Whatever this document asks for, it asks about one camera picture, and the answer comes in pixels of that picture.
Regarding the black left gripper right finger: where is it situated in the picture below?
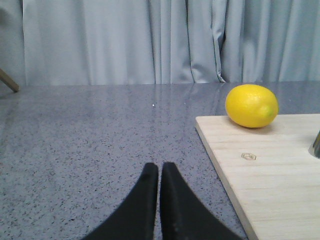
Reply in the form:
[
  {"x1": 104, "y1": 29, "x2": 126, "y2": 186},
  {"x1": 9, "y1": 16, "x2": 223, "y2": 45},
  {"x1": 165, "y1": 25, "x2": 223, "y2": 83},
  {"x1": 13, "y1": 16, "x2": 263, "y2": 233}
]
[{"x1": 159, "y1": 162, "x2": 240, "y2": 240}]

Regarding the wooden stick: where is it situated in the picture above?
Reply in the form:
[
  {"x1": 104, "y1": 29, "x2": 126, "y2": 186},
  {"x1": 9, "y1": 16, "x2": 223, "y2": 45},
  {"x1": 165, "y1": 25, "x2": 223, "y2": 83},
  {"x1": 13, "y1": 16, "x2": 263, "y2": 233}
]
[{"x1": 0, "y1": 69, "x2": 20, "y2": 93}]

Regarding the grey curtain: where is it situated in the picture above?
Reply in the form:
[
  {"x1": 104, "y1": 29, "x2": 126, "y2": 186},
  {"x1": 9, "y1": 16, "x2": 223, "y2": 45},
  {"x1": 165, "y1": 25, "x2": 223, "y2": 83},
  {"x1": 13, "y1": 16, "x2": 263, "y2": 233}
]
[{"x1": 0, "y1": 0, "x2": 320, "y2": 86}]

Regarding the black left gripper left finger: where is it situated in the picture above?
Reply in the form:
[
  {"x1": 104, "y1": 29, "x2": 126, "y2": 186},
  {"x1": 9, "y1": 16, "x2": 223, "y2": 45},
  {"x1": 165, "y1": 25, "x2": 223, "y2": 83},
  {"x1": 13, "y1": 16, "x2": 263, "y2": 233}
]
[{"x1": 86, "y1": 162, "x2": 159, "y2": 240}]

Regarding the steel hourglass jigger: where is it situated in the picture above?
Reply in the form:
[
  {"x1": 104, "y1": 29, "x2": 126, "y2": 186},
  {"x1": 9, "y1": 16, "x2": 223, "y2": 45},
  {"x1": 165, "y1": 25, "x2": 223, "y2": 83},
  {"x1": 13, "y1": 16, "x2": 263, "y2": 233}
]
[{"x1": 308, "y1": 131, "x2": 320, "y2": 159}]

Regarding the yellow lemon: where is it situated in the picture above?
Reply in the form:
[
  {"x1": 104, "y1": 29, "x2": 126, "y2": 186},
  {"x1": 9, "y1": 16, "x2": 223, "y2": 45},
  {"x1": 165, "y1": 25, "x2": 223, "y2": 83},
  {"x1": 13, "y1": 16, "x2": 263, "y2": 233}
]
[{"x1": 225, "y1": 84, "x2": 279, "y2": 128}]

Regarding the wooden cutting board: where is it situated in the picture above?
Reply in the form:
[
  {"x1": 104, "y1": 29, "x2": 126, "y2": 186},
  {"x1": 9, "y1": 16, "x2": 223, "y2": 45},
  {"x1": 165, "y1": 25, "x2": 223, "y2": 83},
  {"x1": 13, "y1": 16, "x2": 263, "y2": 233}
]
[{"x1": 195, "y1": 114, "x2": 320, "y2": 240}]

